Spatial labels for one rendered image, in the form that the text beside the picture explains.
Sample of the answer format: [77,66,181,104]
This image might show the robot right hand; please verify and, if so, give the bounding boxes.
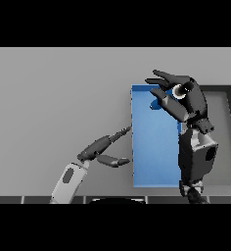
[144,69,215,135]

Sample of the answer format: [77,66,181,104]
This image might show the blue bin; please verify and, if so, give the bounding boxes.
[130,83,182,189]

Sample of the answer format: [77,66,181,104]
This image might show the dark grey bin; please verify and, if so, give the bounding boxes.
[178,84,231,187]

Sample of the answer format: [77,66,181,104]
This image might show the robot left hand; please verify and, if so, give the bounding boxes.
[76,125,133,169]

